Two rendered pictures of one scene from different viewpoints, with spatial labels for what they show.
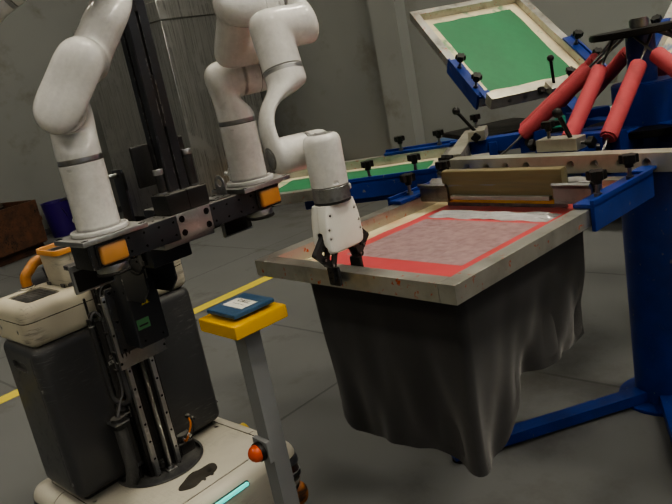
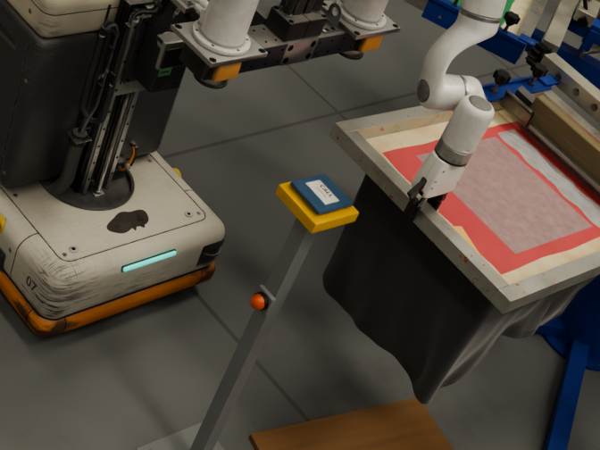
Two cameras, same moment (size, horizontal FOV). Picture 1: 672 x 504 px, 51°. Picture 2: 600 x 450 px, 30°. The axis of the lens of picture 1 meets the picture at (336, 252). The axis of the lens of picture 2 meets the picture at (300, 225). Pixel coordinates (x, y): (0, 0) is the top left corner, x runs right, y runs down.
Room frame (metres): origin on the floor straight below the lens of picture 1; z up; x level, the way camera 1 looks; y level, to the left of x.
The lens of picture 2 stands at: (-0.52, 0.68, 2.31)
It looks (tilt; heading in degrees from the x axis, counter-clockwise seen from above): 37 degrees down; 346
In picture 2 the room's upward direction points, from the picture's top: 25 degrees clockwise
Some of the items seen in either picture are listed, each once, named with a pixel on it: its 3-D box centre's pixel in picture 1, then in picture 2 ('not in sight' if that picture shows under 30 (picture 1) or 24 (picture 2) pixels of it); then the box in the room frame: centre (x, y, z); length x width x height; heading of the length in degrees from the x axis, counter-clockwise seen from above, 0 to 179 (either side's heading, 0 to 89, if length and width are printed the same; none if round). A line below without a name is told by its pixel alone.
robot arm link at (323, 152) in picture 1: (321, 157); (464, 111); (1.41, -0.01, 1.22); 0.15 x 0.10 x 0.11; 24
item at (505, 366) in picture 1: (531, 336); (525, 314); (1.43, -0.39, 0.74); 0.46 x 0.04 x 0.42; 131
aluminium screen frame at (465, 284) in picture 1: (457, 224); (524, 181); (1.62, -0.30, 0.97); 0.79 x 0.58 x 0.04; 131
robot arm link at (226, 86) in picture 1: (233, 91); not in sight; (1.84, 0.18, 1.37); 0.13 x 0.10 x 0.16; 113
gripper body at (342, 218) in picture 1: (336, 221); (442, 170); (1.37, -0.01, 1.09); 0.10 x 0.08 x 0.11; 131
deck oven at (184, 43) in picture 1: (188, 116); not in sight; (8.02, 1.33, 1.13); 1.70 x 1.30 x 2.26; 44
